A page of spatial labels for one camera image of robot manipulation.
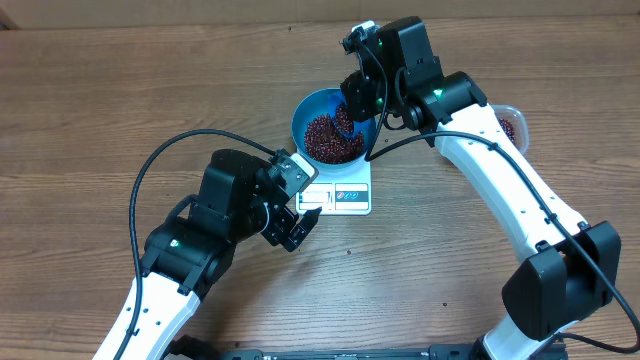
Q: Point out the red beans in scoop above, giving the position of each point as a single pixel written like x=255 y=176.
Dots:
x=342 y=122

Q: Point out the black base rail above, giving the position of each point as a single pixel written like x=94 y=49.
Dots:
x=188 y=347

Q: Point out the red beans in bowl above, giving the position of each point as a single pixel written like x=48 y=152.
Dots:
x=323 y=145

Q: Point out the red adzuki beans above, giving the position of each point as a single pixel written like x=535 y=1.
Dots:
x=508 y=129

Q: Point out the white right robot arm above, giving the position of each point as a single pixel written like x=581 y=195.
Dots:
x=567 y=266

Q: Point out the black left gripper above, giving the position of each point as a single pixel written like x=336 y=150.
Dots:
x=277 y=232

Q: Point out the blue plastic measuring scoop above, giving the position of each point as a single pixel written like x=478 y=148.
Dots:
x=336 y=98

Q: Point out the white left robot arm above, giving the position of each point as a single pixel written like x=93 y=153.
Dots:
x=240 y=195

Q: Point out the teal metal bowl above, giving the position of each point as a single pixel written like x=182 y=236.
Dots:
x=316 y=104

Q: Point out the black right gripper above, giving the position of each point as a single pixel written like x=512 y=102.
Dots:
x=359 y=91

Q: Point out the clear plastic container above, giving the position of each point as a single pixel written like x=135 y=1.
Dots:
x=517 y=119

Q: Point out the white digital kitchen scale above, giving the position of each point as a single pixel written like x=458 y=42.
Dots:
x=339 y=189

